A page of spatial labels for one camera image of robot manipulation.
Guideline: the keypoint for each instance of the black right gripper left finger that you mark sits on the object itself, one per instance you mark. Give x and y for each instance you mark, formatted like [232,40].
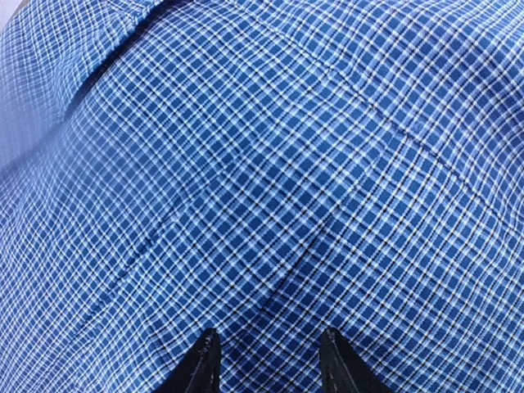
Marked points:
[199,369]

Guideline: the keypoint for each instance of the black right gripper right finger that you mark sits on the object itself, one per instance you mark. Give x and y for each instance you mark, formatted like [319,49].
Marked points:
[342,369]

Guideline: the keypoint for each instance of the blue checked long sleeve shirt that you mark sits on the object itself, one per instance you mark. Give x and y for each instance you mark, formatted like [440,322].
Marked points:
[269,169]

